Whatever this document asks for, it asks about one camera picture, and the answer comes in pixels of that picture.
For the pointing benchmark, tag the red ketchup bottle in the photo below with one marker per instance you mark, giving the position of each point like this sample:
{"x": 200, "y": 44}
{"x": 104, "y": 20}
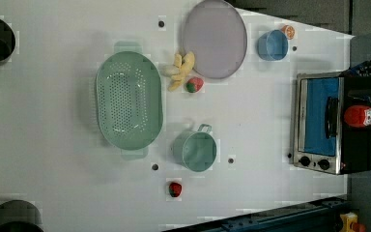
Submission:
{"x": 358, "y": 116}

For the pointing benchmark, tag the black toaster oven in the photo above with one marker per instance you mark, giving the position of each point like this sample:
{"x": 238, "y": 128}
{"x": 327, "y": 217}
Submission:
{"x": 322, "y": 140}

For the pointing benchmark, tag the orange slice toy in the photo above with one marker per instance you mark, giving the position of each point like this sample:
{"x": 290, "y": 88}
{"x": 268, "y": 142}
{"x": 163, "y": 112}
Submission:
{"x": 289, "y": 31}

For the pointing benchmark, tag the blue bowl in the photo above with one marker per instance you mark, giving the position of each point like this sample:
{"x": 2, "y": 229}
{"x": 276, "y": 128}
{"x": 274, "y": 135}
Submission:
{"x": 272, "y": 46}

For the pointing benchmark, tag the yellow object on floor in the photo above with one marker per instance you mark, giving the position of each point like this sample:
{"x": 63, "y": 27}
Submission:
{"x": 351, "y": 224}

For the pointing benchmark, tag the grey round plate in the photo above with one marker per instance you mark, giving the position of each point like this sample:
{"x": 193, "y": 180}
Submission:
{"x": 215, "y": 32}

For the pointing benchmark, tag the pink strawberry toy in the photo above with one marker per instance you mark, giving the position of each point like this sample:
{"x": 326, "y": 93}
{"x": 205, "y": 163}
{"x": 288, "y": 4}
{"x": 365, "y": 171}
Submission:
{"x": 194, "y": 85}

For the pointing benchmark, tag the yellow banana bunch toy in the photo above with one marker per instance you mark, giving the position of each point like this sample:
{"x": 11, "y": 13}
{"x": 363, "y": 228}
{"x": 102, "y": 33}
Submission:
{"x": 179, "y": 70}

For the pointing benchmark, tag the green metal bucket cup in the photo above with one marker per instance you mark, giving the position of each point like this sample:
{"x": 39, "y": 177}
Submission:
{"x": 195, "y": 150}

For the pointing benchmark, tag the red strawberry toy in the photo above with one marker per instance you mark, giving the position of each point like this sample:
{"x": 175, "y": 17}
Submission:
{"x": 175, "y": 189}

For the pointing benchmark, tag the green oval colander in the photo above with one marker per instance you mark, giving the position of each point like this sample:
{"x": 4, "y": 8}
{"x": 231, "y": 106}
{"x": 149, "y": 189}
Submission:
{"x": 129, "y": 100}

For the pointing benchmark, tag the blue metal frame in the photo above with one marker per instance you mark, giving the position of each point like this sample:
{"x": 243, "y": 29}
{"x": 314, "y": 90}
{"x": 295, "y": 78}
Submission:
{"x": 315, "y": 216}

